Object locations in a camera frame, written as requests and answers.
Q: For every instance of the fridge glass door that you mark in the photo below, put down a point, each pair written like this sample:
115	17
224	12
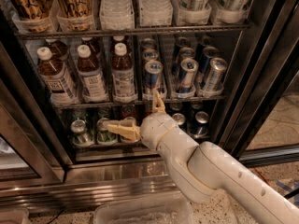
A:
271	125

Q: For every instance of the black tripod leg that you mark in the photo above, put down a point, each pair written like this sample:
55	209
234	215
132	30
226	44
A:
292	193

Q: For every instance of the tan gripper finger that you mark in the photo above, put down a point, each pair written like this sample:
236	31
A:
157	103
125	127

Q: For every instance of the gold can top left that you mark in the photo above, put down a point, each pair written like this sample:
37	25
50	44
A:
33	11

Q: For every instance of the clear water bottle left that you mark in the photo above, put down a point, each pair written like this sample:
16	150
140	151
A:
117	15

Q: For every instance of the green soda can left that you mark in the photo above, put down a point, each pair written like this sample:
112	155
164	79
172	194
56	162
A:
82	136

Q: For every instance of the green white can top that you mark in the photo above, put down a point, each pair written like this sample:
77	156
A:
191	12

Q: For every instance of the dark blue can right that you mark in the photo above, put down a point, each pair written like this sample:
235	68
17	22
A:
198	127

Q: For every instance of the clear plastic bin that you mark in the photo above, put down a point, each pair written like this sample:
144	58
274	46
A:
169	208

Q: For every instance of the green white can right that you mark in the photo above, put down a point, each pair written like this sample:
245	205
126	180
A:
229	11

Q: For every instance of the gold can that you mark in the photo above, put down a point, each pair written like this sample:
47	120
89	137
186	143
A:
75	15
33	11

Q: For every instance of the clear water bottle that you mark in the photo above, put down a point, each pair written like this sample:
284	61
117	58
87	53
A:
155	12
117	15

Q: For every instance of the green white can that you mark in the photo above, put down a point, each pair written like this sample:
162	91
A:
229	11
191	12

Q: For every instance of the clear water bottle right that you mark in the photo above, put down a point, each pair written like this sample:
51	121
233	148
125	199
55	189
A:
155	12

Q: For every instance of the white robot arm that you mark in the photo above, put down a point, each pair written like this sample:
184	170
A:
200	169

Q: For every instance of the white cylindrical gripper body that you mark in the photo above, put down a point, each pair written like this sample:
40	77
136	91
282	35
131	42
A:
154	130

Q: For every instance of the blue silver energy can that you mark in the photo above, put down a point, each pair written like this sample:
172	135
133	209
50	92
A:
153	78

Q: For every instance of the stainless steel fridge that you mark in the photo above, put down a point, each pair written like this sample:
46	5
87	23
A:
89	176

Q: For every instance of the blue silver can middle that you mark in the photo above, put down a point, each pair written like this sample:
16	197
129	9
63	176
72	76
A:
184	79

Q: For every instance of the green soda can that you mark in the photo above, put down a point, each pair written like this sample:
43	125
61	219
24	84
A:
82	136
104	137

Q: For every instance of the dark blue soda can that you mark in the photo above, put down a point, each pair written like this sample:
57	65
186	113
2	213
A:
180	120

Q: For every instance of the tea bottle front left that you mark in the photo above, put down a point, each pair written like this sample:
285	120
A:
57	78

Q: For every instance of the silver energy can right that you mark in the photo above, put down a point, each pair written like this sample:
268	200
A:
216	70

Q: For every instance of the tea bottle front middle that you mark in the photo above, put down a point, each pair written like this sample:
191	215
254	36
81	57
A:
91	76

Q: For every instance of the tea bottle blue label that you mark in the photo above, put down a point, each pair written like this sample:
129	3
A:
123	74

